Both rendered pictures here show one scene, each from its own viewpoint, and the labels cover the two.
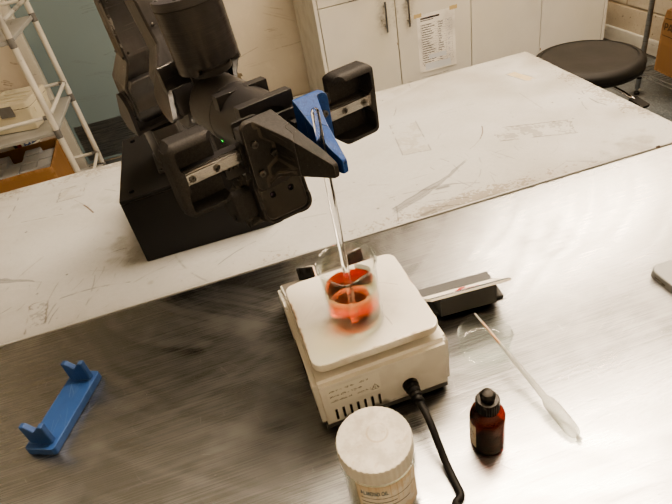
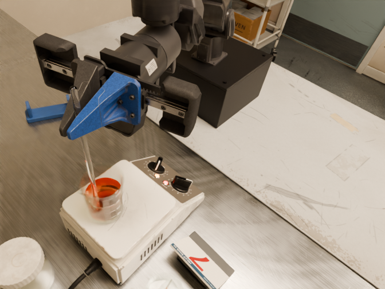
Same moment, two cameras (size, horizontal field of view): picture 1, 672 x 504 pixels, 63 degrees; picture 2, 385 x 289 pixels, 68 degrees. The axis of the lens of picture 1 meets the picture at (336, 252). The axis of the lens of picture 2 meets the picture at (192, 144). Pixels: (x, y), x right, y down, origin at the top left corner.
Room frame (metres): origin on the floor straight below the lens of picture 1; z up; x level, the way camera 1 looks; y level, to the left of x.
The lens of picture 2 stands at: (0.28, -0.21, 1.35)
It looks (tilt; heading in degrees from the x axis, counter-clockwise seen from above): 47 degrees down; 41
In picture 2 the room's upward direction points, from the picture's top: 11 degrees clockwise
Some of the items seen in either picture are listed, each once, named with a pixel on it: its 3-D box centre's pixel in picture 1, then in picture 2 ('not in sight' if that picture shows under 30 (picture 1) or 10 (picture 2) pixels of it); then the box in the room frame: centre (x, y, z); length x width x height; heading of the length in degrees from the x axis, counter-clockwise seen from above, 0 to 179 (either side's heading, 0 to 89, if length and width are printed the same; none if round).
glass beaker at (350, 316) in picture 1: (351, 292); (102, 195); (0.36, -0.01, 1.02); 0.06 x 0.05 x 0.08; 172
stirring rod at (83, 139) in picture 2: (337, 228); (88, 160); (0.35, -0.01, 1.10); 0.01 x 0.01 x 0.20
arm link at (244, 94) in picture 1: (262, 126); (129, 72); (0.44, 0.04, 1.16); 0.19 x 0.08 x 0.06; 118
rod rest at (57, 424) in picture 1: (60, 402); (50, 107); (0.40, 0.32, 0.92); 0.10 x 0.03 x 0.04; 165
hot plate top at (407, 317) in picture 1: (357, 307); (121, 203); (0.38, -0.01, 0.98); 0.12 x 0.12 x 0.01; 10
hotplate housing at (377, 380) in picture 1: (355, 322); (134, 207); (0.41, 0.00, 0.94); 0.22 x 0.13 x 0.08; 10
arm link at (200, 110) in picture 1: (223, 105); (158, 45); (0.50, 0.07, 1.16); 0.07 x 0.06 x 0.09; 28
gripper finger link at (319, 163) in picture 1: (291, 164); (70, 105); (0.36, 0.02, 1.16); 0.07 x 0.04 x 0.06; 28
